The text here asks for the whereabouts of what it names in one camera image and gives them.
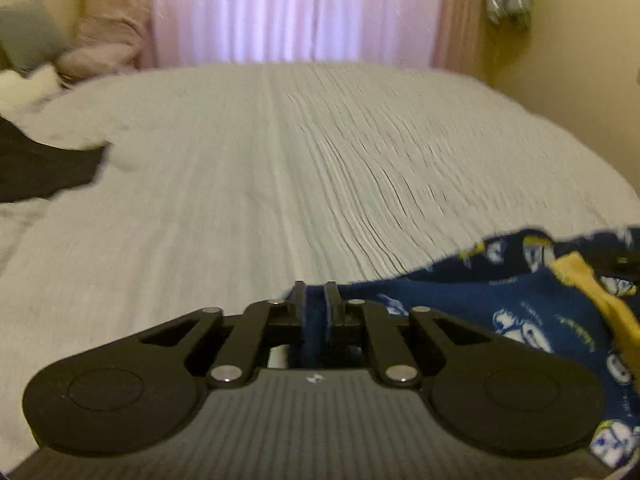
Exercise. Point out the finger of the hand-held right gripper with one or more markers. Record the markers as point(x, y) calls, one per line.
point(624, 261)

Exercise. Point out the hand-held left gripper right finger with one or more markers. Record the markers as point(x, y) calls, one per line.
point(330, 310)

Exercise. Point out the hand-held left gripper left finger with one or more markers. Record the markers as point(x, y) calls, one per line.
point(300, 310)

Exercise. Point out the navy printed pajama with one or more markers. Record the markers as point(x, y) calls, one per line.
point(525, 310)

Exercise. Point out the light grey ribbed bedspread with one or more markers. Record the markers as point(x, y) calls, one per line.
point(250, 170)

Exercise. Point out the dark grey garment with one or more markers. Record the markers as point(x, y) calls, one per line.
point(45, 170)

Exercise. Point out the pink curtain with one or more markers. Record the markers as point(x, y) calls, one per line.
point(290, 10)

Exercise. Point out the pink blanket heap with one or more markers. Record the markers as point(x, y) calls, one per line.
point(100, 50)

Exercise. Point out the white cloth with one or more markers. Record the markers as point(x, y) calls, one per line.
point(25, 87)

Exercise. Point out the grey pillow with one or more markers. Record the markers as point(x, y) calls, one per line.
point(30, 35)

